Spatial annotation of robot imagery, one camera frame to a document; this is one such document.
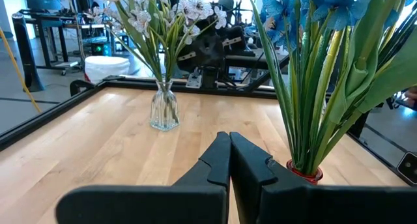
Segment black device with green light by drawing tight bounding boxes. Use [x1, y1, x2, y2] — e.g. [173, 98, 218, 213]
[91, 42, 113, 57]

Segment white artificial flower bunch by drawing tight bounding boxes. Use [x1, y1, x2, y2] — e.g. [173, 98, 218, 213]
[86, 0, 229, 120]

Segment black loop handle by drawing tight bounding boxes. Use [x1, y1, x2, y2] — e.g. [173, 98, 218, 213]
[69, 79, 96, 97]

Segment clear ribbed glass vase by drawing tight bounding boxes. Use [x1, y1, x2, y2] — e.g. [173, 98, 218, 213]
[149, 79, 180, 132]

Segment yellow hanging cable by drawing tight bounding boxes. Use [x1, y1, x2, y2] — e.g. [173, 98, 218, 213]
[0, 27, 42, 114]

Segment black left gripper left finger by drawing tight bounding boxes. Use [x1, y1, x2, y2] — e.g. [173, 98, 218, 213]
[55, 132, 231, 224]

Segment blue artificial flower bunch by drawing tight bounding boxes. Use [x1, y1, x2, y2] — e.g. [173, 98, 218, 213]
[246, 0, 417, 176]

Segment red ribbed glass vase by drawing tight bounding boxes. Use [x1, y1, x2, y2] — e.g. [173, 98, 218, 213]
[285, 158, 324, 186]

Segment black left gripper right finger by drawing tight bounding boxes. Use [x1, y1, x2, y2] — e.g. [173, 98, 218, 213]
[230, 132, 417, 224]

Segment black table-level camera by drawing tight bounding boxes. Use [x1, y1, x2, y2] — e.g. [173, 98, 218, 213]
[396, 151, 417, 186]

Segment black metal desk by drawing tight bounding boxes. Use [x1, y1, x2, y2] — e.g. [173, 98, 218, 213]
[19, 8, 110, 76]

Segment black tower appliance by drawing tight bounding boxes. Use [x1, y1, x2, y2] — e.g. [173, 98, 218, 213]
[12, 12, 46, 93]

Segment person's hand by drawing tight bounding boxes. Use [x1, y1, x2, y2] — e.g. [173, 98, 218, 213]
[403, 86, 417, 103]

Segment white round bin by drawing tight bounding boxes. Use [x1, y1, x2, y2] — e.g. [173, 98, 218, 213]
[84, 55, 131, 85]

